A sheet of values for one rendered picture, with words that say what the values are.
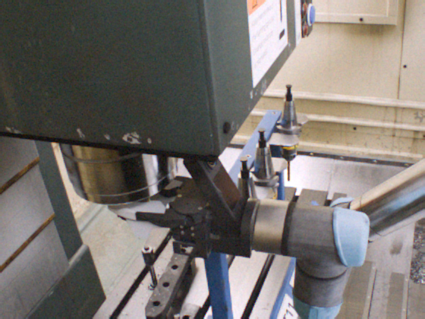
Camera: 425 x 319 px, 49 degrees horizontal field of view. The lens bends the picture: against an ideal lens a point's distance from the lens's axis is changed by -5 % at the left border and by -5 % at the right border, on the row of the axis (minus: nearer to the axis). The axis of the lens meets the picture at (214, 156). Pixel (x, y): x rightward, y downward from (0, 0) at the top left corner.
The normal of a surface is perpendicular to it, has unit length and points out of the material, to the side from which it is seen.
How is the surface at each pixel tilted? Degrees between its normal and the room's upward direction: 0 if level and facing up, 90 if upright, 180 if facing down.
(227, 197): 64
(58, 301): 90
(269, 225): 45
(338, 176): 24
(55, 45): 90
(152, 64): 90
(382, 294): 8
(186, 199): 4
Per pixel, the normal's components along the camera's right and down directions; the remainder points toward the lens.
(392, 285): -0.04, -0.91
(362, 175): -0.24, -0.57
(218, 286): -0.36, 0.51
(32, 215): 0.93, 0.07
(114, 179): 0.11, 0.50
